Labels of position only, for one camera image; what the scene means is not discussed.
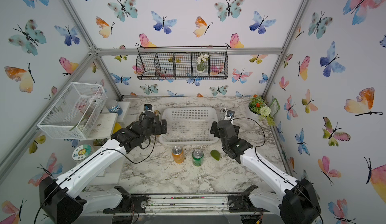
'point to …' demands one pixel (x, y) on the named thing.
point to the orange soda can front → (178, 154)
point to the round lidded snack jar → (82, 152)
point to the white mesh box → (74, 113)
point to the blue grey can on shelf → (113, 107)
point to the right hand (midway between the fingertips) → (223, 122)
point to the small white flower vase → (200, 67)
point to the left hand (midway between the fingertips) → (160, 121)
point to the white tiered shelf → (104, 129)
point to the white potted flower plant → (258, 108)
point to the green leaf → (215, 154)
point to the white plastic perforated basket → (189, 125)
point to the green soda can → (197, 156)
